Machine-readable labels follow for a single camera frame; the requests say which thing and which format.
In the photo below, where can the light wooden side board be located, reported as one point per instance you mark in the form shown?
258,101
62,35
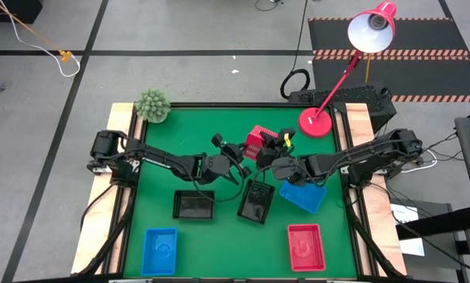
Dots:
101,212
376,220

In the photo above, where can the black stand beam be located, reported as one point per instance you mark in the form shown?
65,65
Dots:
443,224

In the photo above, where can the white paper sheet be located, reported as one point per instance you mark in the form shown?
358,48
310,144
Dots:
404,214

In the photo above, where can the red desk lamp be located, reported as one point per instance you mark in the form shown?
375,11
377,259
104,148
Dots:
315,122

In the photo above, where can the black mat with striped edge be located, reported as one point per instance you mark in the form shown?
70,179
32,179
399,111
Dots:
416,35
423,76

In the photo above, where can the black box on floor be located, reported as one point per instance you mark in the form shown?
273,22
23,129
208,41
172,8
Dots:
11,9

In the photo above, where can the yellow tag on gripper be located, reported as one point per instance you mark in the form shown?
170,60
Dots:
286,140

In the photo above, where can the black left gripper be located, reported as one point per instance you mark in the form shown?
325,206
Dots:
233,154

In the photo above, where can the blue slotted plastic basket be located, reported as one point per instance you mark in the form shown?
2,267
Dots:
303,196
159,251

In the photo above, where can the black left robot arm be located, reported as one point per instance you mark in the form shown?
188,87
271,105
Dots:
160,159

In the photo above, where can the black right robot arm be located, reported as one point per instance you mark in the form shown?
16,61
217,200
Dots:
357,155

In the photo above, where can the green succulent in grey pot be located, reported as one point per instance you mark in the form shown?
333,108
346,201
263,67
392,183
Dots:
153,105

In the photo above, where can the black slotted plastic basket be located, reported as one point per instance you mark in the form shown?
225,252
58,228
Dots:
193,205
255,202

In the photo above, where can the red slotted plastic basket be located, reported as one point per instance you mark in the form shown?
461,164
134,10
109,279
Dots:
254,139
305,247

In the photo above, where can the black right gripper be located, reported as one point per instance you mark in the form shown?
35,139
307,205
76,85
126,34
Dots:
270,155

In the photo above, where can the black perforated equipment case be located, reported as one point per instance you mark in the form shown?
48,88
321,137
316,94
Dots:
360,98

